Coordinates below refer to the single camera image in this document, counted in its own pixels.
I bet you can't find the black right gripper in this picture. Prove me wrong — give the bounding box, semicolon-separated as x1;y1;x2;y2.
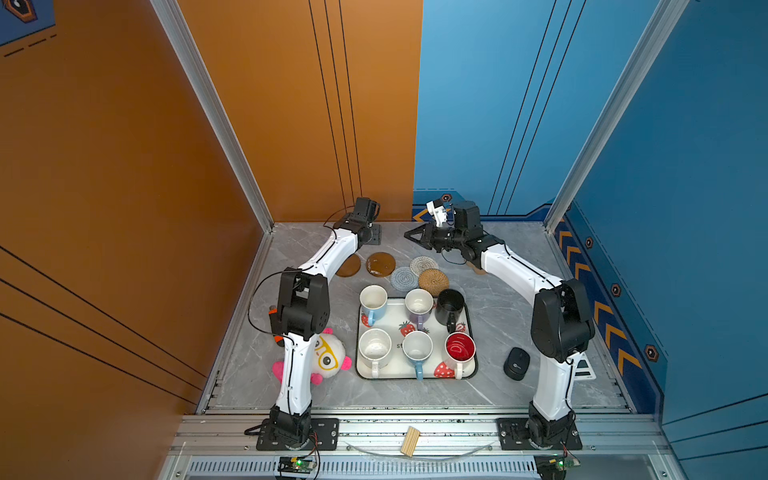
404;222;466;253

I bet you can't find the dark brown glossy coaster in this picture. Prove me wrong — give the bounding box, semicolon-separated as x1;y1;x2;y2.
366;252;397;278

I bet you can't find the light brown wooden coaster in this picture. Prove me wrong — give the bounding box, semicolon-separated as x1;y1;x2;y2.
336;254;361;278

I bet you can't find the tan rattan round coaster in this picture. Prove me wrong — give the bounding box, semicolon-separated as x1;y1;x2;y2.
418;268;450;297

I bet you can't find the cork coaster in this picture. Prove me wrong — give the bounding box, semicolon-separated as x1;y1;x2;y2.
469;263;487;275

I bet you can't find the blue woven round coaster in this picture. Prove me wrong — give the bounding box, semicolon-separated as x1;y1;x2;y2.
390;266;418;292

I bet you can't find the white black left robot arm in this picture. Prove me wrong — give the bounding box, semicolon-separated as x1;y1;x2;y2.
267;220;374;447

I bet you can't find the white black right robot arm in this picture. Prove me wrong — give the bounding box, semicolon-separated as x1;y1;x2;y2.
404;223;596;450

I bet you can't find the light blue mug back left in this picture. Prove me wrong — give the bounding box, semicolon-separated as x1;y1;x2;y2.
359;285;388;327

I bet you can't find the light blue mug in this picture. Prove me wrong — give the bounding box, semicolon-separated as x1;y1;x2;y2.
359;285;388;327
402;331;434;381

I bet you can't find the purple mug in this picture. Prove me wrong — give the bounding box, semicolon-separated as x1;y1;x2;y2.
404;288;434;331

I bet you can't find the black mug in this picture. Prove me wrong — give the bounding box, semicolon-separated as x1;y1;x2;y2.
435;289;465;333

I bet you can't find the white strawberry serving tray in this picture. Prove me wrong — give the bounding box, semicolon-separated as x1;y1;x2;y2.
355;296;479;381

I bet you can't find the white mug front left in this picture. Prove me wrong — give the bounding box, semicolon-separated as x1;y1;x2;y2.
358;328;394;379

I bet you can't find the light blue mug front centre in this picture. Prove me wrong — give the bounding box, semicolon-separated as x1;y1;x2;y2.
402;331;434;381

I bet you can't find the red inside white mug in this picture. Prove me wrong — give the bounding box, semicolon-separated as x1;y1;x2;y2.
444;332;476;380

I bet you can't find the colourful plush toy with glasses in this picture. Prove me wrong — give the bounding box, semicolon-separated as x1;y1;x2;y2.
309;328;352;385

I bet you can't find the black computer mouse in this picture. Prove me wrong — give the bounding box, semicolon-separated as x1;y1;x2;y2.
503;347;531;381

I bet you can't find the small wooden block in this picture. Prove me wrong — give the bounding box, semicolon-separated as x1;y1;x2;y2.
400;427;421;458

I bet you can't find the white calculator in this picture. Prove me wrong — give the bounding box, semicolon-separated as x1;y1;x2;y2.
573;352;597;381

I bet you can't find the green circuit board left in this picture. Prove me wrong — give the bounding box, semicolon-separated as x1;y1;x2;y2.
277;457;317;478

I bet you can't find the green circuit board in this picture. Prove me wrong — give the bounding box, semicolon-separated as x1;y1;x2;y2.
534;456;581;480
277;457;317;478

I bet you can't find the green circuit board right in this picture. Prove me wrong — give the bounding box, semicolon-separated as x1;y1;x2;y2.
534;456;581;480

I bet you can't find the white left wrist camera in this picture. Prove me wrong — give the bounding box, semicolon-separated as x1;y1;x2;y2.
348;197;380;225

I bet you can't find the aluminium corner post left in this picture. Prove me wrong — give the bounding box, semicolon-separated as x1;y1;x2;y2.
149;0;275;232

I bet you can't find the aluminium corner post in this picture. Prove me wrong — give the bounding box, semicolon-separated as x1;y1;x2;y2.
149;0;275;232
544;0;689;234

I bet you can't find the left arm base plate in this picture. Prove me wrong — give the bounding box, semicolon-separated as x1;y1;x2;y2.
256;418;340;452

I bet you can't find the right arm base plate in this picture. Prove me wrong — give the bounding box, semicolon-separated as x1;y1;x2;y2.
496;416;583;451

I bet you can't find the aluminium corner post right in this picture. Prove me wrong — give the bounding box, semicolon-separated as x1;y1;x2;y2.
544;0;689;234

